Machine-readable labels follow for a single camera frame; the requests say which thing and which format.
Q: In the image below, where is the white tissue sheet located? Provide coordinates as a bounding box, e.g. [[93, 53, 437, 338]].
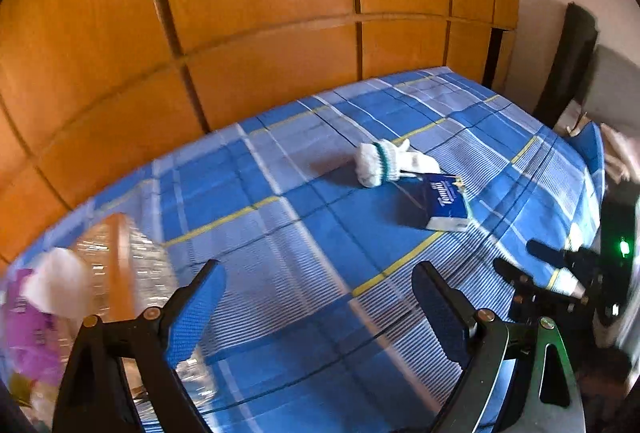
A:
[[20, 248, 92, 321]]

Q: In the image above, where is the blue white tissue pack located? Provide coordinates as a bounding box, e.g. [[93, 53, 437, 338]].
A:
[[422, 173, 472, 233]]

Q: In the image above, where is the wooden wardrobe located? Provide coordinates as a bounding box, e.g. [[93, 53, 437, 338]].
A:
[[1, 0, 520, 263]]

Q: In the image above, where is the silver ornate tissue box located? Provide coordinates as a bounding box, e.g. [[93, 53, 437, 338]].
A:
[[72, 213, 217, 425]]

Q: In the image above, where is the dark headboard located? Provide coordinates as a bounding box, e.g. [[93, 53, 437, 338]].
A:
[[533, 3, 599, 128]]

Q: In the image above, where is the blue plaid bed sheet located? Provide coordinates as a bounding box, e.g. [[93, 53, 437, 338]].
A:
[[10, 68, 604, 432]]

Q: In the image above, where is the purple tissue box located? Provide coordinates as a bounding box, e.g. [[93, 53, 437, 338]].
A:
[[1, 268, 63, 387]]

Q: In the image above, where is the white socks teal stripe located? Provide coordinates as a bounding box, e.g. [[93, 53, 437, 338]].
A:
[[354, 138, 442, 188]]

